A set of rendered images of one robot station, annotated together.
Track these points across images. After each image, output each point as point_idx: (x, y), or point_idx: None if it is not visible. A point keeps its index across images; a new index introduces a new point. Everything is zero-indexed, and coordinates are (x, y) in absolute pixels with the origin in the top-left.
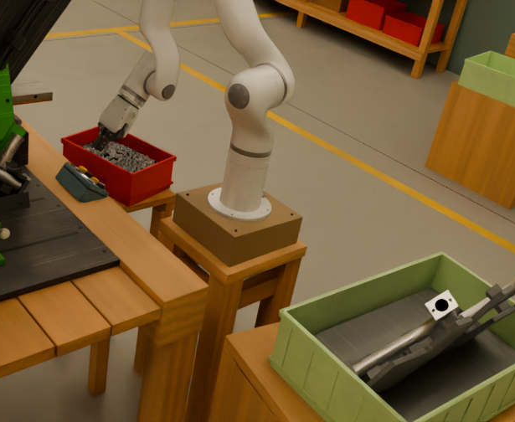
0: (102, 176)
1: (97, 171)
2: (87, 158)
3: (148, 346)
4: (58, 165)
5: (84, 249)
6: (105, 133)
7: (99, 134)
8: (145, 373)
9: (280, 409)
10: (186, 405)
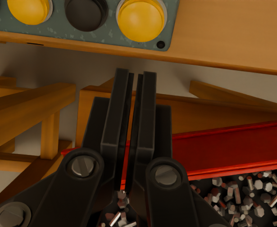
0: (180, 149)
1: (206, 149)
2: (270, 151)
3: (42, 93)
4: None
5: None
6: (72, 200)
7: (169, 165)
8: (55, 88)
9: None
10: None
